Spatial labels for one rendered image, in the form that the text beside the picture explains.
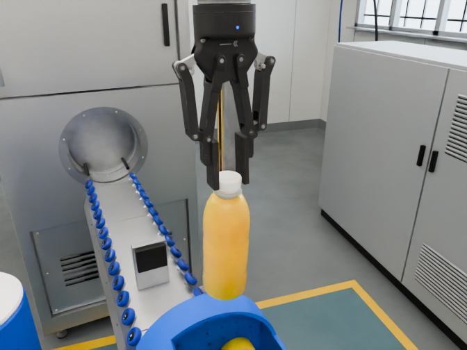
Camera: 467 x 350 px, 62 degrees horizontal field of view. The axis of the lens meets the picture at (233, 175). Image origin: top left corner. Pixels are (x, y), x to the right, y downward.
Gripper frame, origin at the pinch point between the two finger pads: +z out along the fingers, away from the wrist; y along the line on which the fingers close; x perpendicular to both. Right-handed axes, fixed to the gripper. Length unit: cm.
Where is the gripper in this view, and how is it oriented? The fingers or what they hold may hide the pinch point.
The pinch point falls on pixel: (227, 162)
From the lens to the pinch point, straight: 53.9
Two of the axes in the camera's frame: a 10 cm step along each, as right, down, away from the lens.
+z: 0.1, 9.1, 4.1
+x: 4.1, 3.7, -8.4
